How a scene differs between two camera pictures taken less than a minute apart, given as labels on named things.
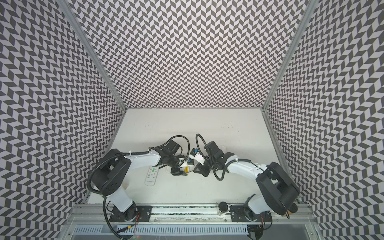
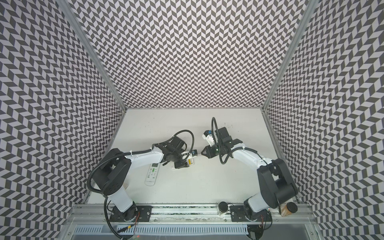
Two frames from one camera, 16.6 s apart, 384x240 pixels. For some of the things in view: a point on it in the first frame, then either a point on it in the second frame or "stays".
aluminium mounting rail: x=306 y=215 stays
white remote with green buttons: x=151 y=176 stays
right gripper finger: x=201 y=169 -> x=207 y=154
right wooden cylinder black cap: x=293 y=208 stays
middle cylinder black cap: x=223 y=206 stays
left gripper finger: x=176 y=171 -> x=181 y=164
